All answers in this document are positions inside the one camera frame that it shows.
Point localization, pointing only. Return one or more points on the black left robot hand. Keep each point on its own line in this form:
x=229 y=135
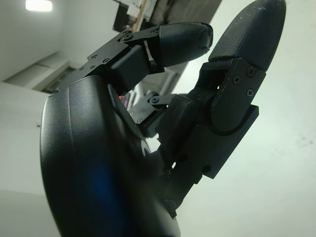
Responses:
x=81 y=153

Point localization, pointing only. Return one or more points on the window frame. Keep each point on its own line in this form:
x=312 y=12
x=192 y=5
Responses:
x=42 y=76

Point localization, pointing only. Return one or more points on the ceiling light panel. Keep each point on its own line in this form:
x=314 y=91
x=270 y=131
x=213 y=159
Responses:
x=38 y=4

